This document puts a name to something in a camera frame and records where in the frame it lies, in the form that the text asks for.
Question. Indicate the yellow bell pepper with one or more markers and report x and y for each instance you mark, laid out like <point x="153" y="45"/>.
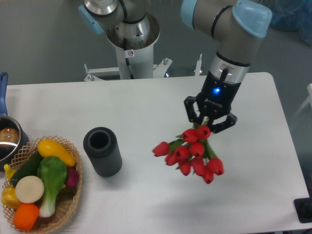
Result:
<point x="9" y="198"/>

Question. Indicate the yellow squash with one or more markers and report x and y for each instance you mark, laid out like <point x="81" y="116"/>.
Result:
<point x="48" y="147"/>

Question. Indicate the dark grey ribbed vase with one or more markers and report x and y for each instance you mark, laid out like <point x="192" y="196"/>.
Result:
<point x="101" y="147"/>

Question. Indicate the blue handled saucepan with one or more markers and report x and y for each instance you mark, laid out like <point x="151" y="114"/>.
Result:
<point x="12" y="136"/>

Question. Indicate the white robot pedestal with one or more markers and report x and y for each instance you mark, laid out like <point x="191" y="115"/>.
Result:
<point x="134" y="48"/>

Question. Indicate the orange fruit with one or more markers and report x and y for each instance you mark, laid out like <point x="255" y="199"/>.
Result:
<point x="25" y="216"/>

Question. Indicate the white furniture piece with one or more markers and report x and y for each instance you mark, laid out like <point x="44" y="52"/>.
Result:
<point x="305" y="105"/>

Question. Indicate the green cucumber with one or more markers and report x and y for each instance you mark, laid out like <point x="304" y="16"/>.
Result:
<point x="29" y="168"/>

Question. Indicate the yellow banana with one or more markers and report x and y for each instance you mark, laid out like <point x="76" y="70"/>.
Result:
<point x="9" y="172"/>

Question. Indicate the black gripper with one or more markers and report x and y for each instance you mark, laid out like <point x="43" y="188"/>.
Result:
<point x="214" y="101"/>

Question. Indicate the black device at edge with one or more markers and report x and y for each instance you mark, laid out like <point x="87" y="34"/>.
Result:
<point x="303" y="207"/>

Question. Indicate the woven wicker basket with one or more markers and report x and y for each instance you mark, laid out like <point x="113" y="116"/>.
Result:
<point x="66" y="201"/>

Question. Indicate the blue plastic bag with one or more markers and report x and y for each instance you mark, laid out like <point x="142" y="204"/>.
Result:
<point x="292" y="15"/>

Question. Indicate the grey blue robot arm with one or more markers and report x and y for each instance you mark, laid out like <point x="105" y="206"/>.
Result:
<point x="239" y="27"/>

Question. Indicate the red tulip bouquet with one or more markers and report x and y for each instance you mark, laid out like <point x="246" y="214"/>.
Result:
<point x="191" y="152"/>

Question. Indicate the green bok choy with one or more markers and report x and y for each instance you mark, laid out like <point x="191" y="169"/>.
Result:
<point x="53" y="173"/>

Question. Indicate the purple red radish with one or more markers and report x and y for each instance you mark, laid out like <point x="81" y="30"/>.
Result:
<point x="72" y="177"/>

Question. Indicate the white round radish slice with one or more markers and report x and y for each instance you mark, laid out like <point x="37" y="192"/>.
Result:
<point x="29" y="189"/>

